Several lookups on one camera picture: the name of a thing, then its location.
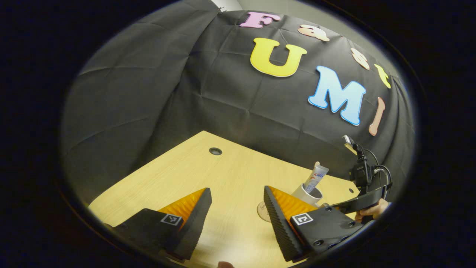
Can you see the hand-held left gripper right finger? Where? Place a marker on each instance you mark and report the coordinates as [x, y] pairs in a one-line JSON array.
[[280, 230]]

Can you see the light wooden desktop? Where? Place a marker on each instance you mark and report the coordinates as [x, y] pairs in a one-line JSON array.
[[230, 175]]

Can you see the round wooden coaster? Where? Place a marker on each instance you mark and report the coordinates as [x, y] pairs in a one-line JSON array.
[[263, 212]]

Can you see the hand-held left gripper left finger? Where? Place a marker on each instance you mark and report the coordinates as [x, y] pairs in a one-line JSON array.
[[195, 227]]

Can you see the white toothpaste tube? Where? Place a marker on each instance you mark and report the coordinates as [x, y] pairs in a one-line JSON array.
[[318, 175]]

